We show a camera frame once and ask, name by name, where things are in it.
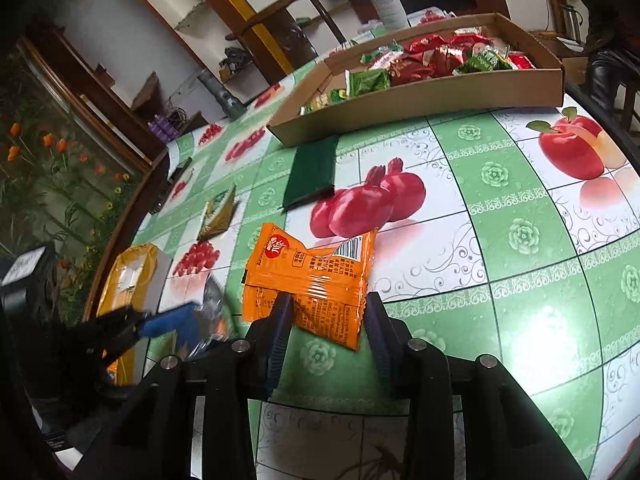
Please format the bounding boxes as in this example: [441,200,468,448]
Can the black smartphone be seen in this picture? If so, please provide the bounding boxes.
[149,157,192,214]

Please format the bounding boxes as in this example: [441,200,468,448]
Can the flower wall painting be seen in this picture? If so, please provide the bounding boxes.
[1,39,140,325]

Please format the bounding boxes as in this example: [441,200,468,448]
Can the dark wooden chair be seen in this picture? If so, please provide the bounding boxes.
[224,0,346,84]

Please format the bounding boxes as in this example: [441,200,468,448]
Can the man in black jacket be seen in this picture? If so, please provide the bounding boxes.
[580,0,639,114]

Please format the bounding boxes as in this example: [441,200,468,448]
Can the purple bottles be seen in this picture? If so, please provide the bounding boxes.
[148,115,179,144]

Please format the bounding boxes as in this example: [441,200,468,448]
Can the green snack packet in box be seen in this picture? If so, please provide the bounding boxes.
[345,68,390,98]

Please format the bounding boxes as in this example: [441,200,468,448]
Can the green fruit pattern tablecloth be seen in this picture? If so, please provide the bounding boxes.
[136,70,639,479]

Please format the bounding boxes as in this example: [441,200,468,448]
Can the dark green snack packet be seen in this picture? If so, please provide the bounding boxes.
[282,136,338,210]

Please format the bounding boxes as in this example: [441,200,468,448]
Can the orange snack packet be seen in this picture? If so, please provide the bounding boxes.
[242,223,378,350]

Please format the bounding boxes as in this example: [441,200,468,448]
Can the silver foil snack packet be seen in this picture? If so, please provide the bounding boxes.
[189,274,238,359]

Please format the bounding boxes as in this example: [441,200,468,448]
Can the grey metal flashlight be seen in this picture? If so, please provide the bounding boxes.
[198,68,246,122]

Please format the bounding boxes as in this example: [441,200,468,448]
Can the yellow rimmed white tray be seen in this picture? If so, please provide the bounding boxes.
[96,244,172,386]

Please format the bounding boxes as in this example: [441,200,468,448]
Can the green yellow snack packet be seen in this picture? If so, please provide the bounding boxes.
[196,184,238,242]

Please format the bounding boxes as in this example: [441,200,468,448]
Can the brown cardboard snack tray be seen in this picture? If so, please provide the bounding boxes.
[268,13,565,148]

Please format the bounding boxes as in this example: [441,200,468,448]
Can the red snack packets pile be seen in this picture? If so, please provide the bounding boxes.
[386,32,536,86]

